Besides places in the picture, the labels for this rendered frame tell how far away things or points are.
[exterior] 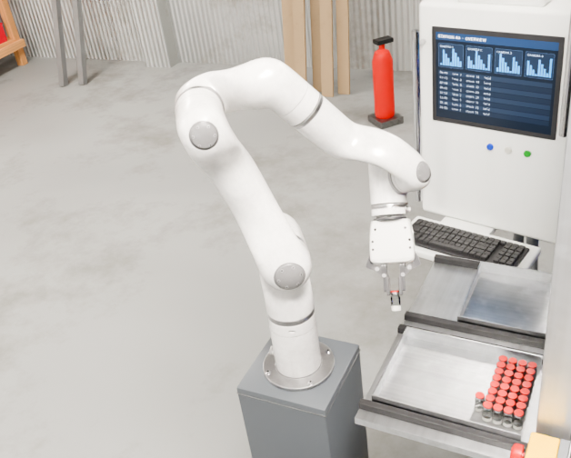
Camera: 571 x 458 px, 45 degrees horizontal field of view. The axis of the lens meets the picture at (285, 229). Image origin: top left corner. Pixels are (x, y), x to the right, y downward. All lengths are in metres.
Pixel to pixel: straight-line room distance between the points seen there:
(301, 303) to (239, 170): 0.39
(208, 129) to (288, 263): 0.37
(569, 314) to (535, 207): 1.08
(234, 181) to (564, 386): 0.76
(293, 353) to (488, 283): 0.64
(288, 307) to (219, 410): 1.39
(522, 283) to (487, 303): 0.14
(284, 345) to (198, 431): 1.26
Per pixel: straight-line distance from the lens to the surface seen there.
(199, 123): 1.34
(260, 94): 1.40
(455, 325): 1.88
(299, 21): 5.76
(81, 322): 3.68
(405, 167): 1.48
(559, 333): 1.32
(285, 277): 1.53
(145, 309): 3.62
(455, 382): 1.76
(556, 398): 1.42
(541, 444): 1.45
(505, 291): 2.03
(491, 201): 2.39
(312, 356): 1.77
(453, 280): 2.07
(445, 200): 2.46
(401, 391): 1.73
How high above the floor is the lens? 2.13
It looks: 32 degrees down
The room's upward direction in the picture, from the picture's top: 8 degrees counter-clockwise
